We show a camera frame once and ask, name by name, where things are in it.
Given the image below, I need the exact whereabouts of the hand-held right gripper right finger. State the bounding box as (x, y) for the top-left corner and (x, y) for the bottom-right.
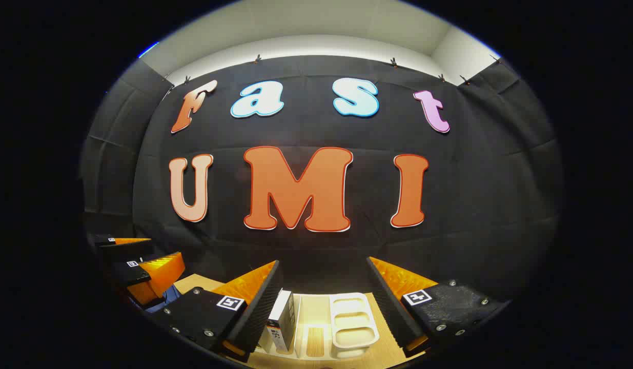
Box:
(366, 256), (511, 358)

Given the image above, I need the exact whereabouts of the dark grey cover book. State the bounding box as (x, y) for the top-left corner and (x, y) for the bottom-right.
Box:
(267, 289), (297, 354)

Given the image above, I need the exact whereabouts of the white plastic bookshelf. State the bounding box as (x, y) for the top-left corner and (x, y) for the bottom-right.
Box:
(257, 292), (381, 359)

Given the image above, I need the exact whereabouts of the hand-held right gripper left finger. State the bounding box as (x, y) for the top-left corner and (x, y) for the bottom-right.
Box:
(156, 259), (285, 360)

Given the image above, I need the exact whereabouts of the blue schoolbag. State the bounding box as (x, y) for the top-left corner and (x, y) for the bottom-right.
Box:
(134, 285), (182, 312)

